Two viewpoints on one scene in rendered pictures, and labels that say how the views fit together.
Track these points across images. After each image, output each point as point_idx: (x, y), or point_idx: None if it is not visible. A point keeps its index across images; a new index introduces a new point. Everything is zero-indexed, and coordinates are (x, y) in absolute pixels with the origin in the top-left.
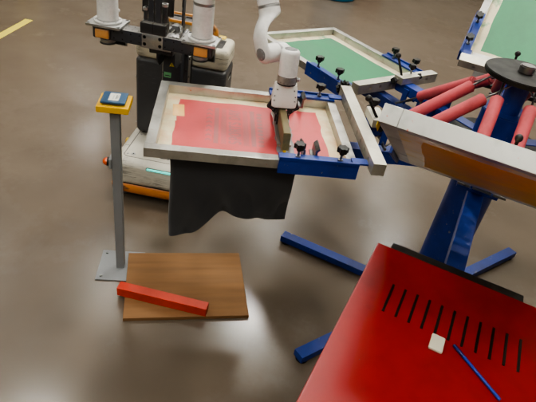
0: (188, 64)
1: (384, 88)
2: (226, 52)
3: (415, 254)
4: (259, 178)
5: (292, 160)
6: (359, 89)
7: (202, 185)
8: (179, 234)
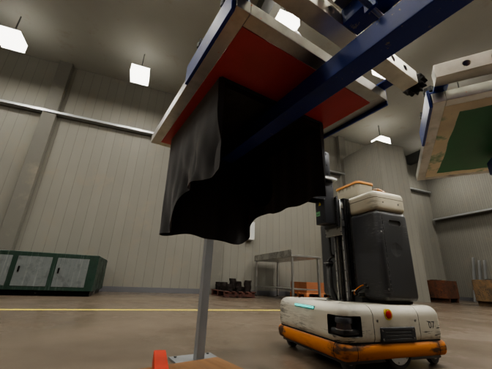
0: (338, 206)
1: None
2: (374, 190)
3: None
4: (199, 122)
5: (192, 59)
6: (437, 69)
7: (177, 160)
8: (164, 232)
